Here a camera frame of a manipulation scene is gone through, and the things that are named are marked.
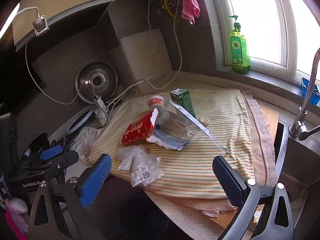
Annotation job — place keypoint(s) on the white power strip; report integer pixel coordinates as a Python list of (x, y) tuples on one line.
[(101, 110)]

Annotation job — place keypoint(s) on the steel pot lid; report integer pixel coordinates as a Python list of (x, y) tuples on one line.
[(100, 80)]

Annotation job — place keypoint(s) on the white cutting board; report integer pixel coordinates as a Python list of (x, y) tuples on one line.
[(140, 60)]

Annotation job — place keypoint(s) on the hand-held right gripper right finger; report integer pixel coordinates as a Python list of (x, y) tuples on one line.
[(230, 180)]

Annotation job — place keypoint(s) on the green dish soap bottle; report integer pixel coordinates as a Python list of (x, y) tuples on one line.
[(238, 52)]

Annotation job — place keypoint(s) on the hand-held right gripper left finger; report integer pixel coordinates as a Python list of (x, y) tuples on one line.
[(96, 177)]

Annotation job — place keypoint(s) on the pink hanging cloth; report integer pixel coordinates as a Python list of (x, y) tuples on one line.
[(190, 6)]

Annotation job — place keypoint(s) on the blue white crumpled wrapper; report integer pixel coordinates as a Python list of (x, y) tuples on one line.
[(167, 141)]

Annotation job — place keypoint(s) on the blue plastic container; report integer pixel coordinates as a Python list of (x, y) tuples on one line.
[(305, 88)]

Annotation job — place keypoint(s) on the person's left forearm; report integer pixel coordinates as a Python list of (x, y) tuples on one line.
[(16, 223)]

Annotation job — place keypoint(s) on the striped yellow cloth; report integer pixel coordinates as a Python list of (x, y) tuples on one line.
[(200, 160)]

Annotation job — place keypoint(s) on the steel faucet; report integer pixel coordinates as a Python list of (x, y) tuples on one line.
[(297, 127)]

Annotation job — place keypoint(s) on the white plug adapter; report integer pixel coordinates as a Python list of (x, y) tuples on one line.
[(40, 26)]

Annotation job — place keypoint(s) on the person's left hand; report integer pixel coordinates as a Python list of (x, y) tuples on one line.
[(16, 204)]

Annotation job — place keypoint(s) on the long white strip package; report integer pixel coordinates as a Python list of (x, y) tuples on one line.
[(190, 119)]

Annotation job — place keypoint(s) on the green drink carton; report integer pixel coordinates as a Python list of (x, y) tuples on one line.
[(186, 102)]

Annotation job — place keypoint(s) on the window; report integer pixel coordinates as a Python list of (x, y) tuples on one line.
[(260, 20)]

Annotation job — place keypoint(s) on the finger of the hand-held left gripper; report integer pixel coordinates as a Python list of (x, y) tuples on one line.
[(51, 153), (66, 158)]

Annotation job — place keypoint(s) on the steel sink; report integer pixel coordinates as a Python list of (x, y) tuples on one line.
[(300, 160)]

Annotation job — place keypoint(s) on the crumpled white plastic bag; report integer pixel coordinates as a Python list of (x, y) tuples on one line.
[(86, 137)]

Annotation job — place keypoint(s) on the red paper carton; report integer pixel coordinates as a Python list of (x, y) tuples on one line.
[(137, 131)]

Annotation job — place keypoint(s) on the pink beige towel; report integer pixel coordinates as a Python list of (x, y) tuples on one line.
[(262, 150)]

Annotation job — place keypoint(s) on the beige wall cabinet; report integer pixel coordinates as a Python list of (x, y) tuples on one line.
[(62, 0)]

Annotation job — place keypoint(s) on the clear plastic bottle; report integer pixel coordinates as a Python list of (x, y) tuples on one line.
[(175, 123)]

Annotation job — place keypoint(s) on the clear plastic bag with label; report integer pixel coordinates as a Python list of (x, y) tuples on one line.
[(142, 165)]

